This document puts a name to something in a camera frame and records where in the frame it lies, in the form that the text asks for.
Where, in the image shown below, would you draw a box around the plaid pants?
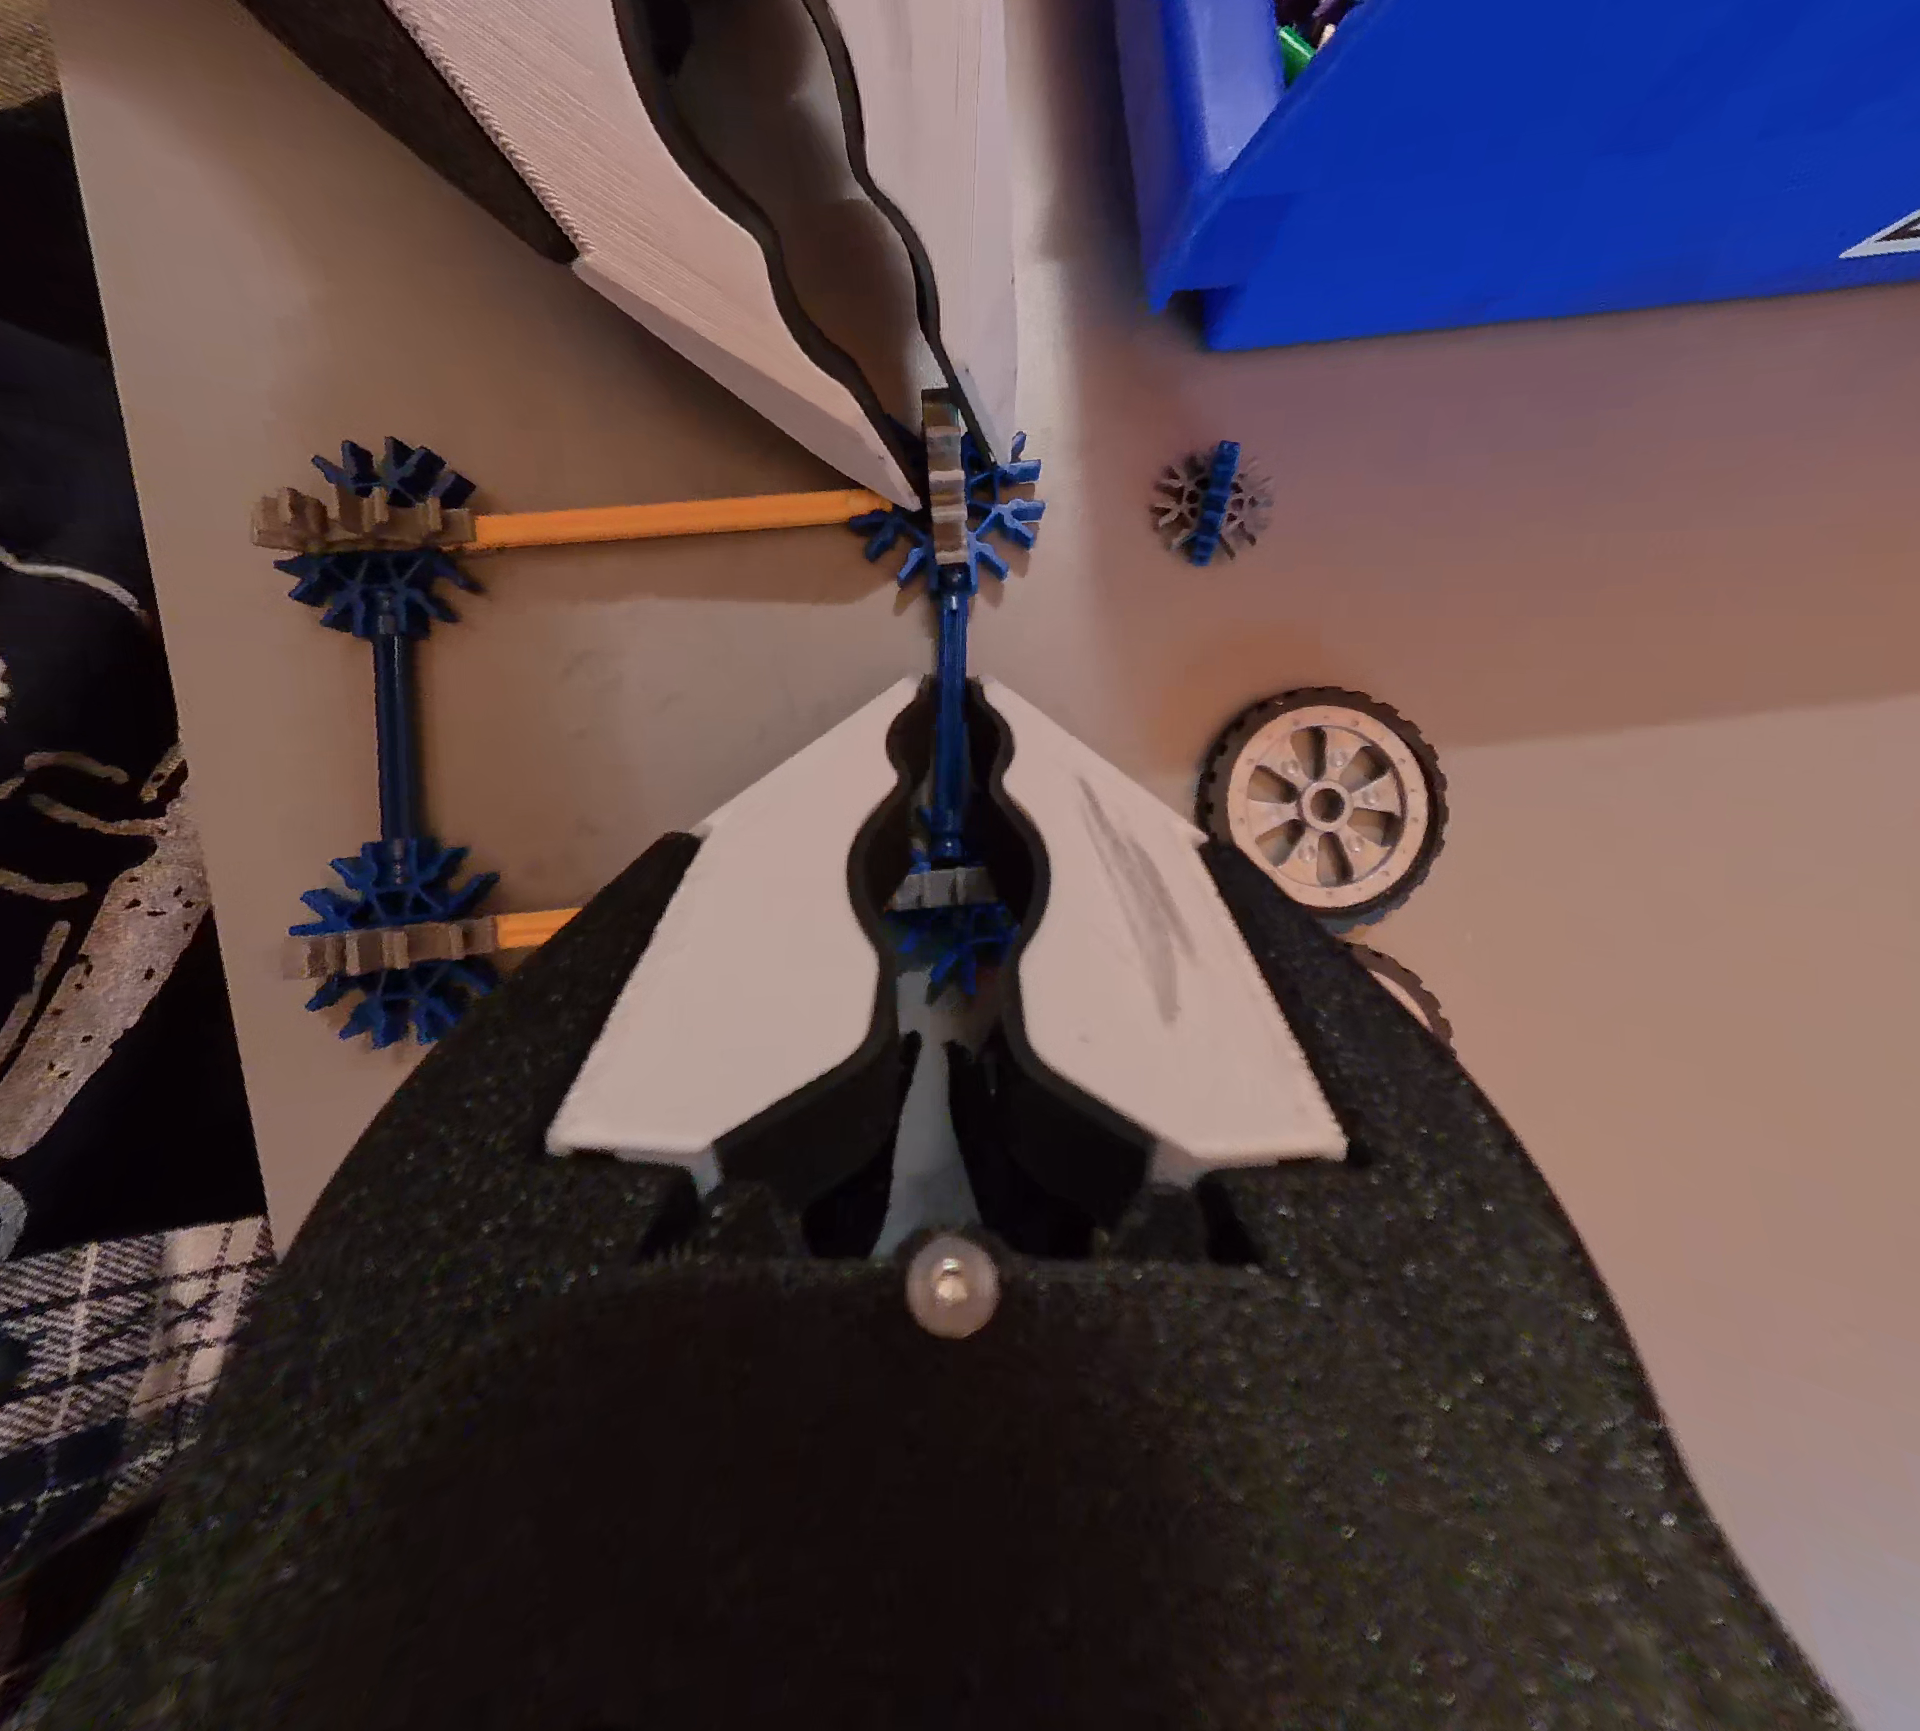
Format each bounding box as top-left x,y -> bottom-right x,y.
0,1213 -> 281,1585

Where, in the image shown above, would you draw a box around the blue plastic rod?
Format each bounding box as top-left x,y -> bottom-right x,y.
930,567 -> 980,864
371,621 -> 430,869

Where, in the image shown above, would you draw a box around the blue plastic storage bin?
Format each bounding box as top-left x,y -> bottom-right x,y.
1076,0 -> 1920,358

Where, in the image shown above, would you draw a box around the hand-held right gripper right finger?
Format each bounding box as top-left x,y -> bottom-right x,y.
976,677 -> 1350,1191

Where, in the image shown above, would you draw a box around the grey toy wheel black tyre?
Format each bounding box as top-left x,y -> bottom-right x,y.
1348,942 -> 1457,1051
1198,688 -> 1449,929

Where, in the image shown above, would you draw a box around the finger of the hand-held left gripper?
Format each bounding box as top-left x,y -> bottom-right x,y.
294,0 -> 921,512
667,0 -> 1026,454

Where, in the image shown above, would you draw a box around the blue and grey snowflake connector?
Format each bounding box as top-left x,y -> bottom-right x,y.
1151,438 -> 1273,567
885,853 -> 1023,1005
846,390 -> 1047,597
285,844 -> 503,1054
252,437 -> 486,639

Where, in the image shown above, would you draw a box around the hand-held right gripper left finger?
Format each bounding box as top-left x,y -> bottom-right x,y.
547,675 -> 920,1191

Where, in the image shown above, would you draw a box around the black printed shirt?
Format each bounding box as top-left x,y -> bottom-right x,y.
0,90 -> 272,1229

